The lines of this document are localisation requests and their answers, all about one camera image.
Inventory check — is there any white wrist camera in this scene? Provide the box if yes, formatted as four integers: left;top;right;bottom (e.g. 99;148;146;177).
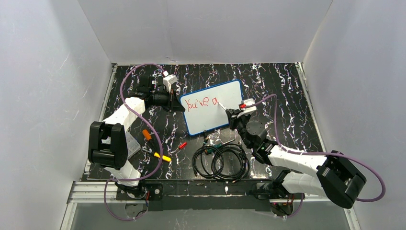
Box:
163;71;178;92
239;98;257;116

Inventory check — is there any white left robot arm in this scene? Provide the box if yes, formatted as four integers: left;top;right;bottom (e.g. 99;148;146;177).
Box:
88;74;185;187

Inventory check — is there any red marker cap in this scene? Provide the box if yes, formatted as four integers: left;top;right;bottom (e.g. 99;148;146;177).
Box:
179;142;187;150

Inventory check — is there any aluminium table edge rail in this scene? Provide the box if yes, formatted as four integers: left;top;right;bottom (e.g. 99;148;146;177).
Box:
295;62;327;152

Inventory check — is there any blue framed whiteboard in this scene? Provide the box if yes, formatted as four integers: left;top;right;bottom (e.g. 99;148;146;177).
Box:
180;80;243;136

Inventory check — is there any clear plastic organizer box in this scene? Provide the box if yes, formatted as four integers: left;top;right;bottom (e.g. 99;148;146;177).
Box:
125;132;141;159

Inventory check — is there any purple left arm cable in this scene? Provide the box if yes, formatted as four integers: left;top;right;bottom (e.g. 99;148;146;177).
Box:
104;62;166;221

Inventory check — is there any green handled screwdriver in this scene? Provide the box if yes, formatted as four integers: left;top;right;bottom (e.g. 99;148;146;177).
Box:
204;139;235;154

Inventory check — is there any front aluminium frame rail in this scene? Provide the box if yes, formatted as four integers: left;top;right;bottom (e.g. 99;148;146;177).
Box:
67;179;353;204

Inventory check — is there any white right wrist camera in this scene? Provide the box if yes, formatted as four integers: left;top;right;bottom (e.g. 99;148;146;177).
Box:
239;98;257;116

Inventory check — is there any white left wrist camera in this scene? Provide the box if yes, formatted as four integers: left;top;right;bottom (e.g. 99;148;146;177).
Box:
163;71;178;92

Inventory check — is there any coiled black cable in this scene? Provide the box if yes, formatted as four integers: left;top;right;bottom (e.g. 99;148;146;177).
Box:
192;143;251;182

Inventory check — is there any orange handled screwdriver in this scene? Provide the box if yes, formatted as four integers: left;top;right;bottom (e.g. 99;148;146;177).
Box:
142;129;156;151

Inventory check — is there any yellow handled tool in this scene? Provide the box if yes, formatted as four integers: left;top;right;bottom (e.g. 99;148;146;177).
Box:
154;152;171;162

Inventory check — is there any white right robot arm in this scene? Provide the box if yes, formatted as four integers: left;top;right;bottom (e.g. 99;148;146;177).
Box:
226;109;367;208

